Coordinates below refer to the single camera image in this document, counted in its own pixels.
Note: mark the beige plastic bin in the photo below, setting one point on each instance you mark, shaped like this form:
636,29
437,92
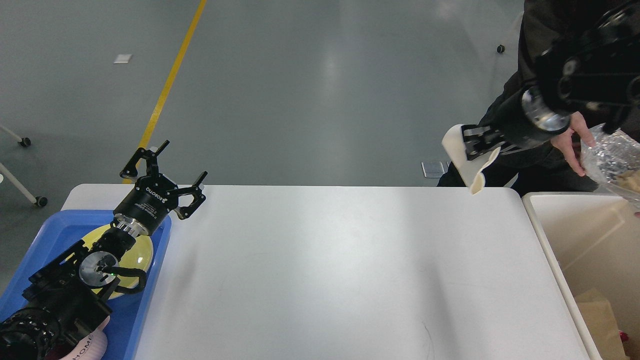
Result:
591,241

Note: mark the pink ribbed mug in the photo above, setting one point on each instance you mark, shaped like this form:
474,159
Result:
92,347

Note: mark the person's bare hand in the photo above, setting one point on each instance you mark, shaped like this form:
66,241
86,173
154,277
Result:
569,143

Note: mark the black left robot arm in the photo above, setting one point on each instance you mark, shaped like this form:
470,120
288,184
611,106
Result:
67,298

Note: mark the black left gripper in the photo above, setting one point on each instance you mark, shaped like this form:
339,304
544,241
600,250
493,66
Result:
149,203

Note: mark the yellow plastic plate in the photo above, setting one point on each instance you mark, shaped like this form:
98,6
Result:
140,256

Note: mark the brown paper ball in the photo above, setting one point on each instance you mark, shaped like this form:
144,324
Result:
629,180

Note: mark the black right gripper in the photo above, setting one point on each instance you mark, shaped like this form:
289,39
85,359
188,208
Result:
524,121

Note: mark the large foil bag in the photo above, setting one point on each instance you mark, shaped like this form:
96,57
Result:
611,155

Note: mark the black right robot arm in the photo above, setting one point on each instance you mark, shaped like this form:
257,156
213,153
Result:
572,53

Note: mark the blue plastic tray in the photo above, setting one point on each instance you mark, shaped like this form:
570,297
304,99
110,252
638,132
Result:
57,234

